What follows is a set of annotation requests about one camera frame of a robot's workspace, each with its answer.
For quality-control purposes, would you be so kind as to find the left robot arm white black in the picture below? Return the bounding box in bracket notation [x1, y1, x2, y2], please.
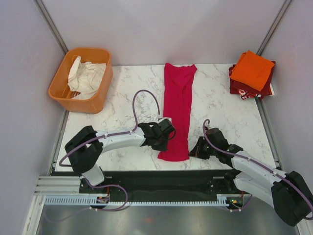
[65, 118, 176, 192]

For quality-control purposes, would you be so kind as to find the orange plastic basket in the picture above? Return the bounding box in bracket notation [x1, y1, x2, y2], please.
[48, 47, 113, 114]

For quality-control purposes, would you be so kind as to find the left corner metal post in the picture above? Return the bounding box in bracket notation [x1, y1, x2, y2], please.
[34, 0, 68, 54]

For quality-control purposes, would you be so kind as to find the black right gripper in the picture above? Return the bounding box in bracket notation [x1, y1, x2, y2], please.
[188, 136, 218, 160]

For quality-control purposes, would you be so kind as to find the white slotted cable duct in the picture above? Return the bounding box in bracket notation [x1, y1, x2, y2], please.
[45, 195, 234, 207]

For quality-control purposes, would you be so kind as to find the magenta pink t shirt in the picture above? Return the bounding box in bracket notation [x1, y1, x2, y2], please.
[158, 63, 197, 162]

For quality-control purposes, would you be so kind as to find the corner metal post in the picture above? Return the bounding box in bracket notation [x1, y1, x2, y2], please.
[256, 0, 293, 56]
[34, 0, 68, 54]

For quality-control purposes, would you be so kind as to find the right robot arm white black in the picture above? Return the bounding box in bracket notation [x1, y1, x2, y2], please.
[189, 128, 313, 227]

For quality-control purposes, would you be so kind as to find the aluminium frame rail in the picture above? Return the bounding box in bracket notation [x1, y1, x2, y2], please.
[34, 175, 83, 196]

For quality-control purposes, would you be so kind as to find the orange folded t shirt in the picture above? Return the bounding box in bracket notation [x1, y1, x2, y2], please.
[230, 50, 275, 91]

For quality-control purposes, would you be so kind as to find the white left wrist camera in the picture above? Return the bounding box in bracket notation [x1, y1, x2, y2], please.
[157, 117, 172, 124]

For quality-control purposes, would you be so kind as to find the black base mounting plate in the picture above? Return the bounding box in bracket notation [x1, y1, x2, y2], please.
[79, 170, 242, 202]

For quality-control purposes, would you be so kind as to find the white crumpled t shirt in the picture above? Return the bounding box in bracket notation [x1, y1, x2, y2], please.
[67, 56, 107, 100]

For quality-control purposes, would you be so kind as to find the right corner metal post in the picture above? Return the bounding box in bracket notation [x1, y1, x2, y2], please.
[256, 0, 293, 56]

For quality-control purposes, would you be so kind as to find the dark red folded t shirt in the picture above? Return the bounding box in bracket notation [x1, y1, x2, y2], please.
[229, 64, 274, 100]

